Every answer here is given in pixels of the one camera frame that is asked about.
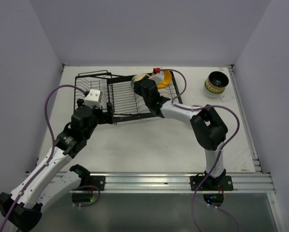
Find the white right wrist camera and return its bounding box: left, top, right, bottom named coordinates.
left=149, top=68, right=164, bottom=84

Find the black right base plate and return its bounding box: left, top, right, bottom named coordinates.
left=189, top=175, right=234, bottom=191

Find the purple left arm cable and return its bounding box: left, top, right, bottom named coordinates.
left=0, top=84, right=87, bottom=232

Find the yellow sun pattern bowl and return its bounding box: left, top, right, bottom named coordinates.
left=131, top=73, right=150, bottom=83

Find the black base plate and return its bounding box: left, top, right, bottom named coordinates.
left=189, top=175, right=234, bottom=191
left=87, top=175, right=106, bottom=191

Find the orange yellow bowl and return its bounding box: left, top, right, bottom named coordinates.
left=157, top=70, right=172, bottom=88

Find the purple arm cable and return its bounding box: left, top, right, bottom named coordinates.
left=0, top=84, right=87, bottom=232
left=159, top=69, right=241, bottom=232

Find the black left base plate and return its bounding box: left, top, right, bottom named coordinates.
left=87, top=175, right=106, bottom=191

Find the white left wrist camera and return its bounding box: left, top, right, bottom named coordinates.
left=84, top=89, right=102, bottom=109

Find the white ribbed bowl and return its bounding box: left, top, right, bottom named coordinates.
left=204, top=90, right=222, bottom=99

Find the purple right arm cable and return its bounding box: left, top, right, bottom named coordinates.
left=159, top=69, right=241, bottom=232

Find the beige bowl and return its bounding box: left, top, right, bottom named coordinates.
left=206, top=71, right=230, bottom=87

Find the white blue striped bowl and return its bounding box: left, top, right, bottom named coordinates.
left=204, top=80, right=225, bottom=94

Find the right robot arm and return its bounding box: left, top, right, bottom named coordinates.
left=131, top=76, right=228, bottom=190

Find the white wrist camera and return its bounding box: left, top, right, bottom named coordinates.
left=84, top=89, right=102, bottom=109
left=149, top=68, right=164, bottom=84

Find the aluminium mounting rail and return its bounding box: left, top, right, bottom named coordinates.
left=90, top=172, right=275, bottom=194

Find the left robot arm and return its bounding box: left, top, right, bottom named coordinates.
left=0, top=99, right=114, bottom=232

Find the black wire dish rack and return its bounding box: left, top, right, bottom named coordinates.
left=74, top=70, right=179, bottom=124

